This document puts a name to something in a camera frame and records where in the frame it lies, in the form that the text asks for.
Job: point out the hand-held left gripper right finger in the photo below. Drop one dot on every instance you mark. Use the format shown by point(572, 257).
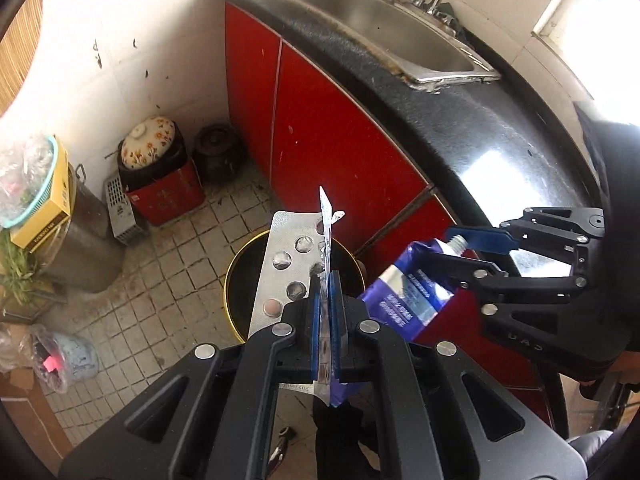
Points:
point(336, 335)

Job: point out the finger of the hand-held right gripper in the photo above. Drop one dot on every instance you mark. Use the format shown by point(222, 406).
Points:
point(530, 284)
point(485, 238)

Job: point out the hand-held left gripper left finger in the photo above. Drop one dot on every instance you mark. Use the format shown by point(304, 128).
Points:
point(312, 340)

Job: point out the silver blister pack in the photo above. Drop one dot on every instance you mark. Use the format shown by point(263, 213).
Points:
point(326, 240)
point(287, 270)

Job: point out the purple toothpaste tube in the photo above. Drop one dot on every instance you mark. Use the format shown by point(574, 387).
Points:
point(415, 290)

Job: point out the black bin with yellow rim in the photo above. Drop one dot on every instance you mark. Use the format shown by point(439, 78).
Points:
point(245, 280)

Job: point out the red cabinet door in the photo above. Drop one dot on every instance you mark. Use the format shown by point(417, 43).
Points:
point(250, 90)
point(340, 160)
point(460, 325)

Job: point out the red box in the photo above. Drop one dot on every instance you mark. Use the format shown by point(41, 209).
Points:
point(167, 195)

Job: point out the dark clay jar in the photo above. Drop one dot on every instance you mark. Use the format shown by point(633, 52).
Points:
point(217, 152)

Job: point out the grey plastic crate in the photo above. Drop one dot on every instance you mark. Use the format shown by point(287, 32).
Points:
point(122, 210)

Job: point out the steel sink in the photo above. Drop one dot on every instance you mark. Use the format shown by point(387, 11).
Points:
point(380, 25)

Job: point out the large steel pot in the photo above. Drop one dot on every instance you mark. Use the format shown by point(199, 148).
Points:
point(85, 245)

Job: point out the plastic bag with blue cloth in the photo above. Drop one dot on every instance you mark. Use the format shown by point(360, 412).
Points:
point(65, 355)

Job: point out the floral ceramic pot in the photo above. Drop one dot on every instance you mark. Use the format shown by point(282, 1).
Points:
point(150, 142)

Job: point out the yellow box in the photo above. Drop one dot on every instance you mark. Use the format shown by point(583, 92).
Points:
point(47, 210)

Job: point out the cardboard box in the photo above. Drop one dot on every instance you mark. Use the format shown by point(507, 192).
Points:
point(15, 377)

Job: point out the green vegetables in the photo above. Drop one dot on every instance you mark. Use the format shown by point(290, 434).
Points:
point(15, 270)

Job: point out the teal plastic basket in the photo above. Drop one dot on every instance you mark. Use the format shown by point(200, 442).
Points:
point(32, 197)

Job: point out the clear plastic bag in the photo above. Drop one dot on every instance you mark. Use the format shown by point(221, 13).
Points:
point(20, 160)

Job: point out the bamboo blind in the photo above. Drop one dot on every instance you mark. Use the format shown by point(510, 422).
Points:
point(20, 30)

